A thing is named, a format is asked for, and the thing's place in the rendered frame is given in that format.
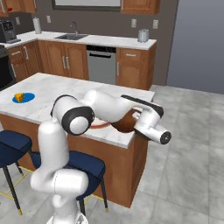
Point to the yellow cheese piece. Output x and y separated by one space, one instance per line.
19 97

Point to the plain wooden wall cupboard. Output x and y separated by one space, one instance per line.
140 6

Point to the black oven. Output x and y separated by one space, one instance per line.
5 71

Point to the blue plate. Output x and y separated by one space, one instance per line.
28 97

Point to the brown bowl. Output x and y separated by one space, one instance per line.
126 122

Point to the silver toaster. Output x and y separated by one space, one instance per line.
143 36

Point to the short wooden base cupboard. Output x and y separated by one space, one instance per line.
134 68

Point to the wooden wall cupboard with red object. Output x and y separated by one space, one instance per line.
20 5

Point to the wooden island with marble top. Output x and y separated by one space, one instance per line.
58 87

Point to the black coffee machine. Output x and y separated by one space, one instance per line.
7 30

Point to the steel dishwasher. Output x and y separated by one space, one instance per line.
101 65

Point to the dark framed window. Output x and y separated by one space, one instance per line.
87 6

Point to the white paper towel roll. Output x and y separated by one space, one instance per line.
37 25

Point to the steel tap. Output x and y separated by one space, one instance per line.
75 27

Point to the navy blue stool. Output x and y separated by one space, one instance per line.
87 166
11 145

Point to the steel sink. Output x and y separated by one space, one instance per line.
71 36

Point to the long wooden base cupboard run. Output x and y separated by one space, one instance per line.
55 61

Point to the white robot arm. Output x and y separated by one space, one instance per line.
52 151

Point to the white plate with red rim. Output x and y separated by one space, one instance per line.
99 125

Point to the white wall outlet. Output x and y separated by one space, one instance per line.
17 20
133 23
155 24
48 19

